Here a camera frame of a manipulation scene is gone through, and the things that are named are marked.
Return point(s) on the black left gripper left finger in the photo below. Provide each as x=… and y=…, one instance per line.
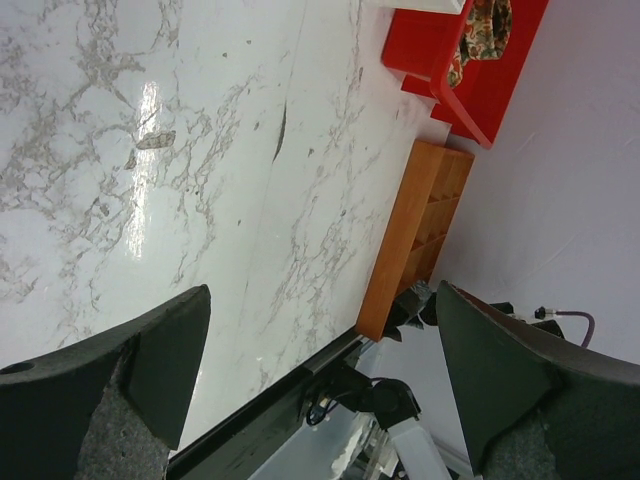
x=112, y=406

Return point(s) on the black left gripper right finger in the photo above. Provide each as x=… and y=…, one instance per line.
x=533, y=405

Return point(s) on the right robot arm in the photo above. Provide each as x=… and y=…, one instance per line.
x=394, y=407

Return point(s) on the dark rolled tie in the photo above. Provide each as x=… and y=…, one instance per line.
x=414, y=307

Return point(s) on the brown compartment tray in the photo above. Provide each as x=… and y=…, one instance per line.
x=426, y=202

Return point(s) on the floral cream patterned tie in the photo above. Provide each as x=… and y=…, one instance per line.
x=485, y=37

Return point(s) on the red plastic bin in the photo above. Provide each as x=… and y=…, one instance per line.
x=420, y=48

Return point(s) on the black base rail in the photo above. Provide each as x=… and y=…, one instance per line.
x=239, y=445

